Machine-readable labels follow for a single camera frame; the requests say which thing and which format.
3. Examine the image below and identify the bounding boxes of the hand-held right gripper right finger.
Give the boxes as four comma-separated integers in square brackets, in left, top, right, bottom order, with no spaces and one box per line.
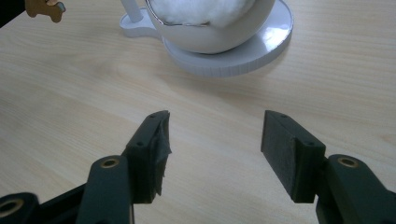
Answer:
[261,110,396,224]

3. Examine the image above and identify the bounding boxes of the white bowl stand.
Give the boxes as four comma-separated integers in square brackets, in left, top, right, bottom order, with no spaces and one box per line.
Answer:
[120,0,294,78]

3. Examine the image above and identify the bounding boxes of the brown bone-shaped tag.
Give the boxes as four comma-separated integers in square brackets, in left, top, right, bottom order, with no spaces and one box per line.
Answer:
[24,0,67,23]

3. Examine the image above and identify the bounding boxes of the white fluffy round cushion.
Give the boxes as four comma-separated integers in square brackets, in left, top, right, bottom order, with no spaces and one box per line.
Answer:
[148,0,257,28]

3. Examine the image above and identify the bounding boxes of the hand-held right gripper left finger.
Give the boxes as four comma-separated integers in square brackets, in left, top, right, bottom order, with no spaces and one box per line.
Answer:
[76,110,172,224]

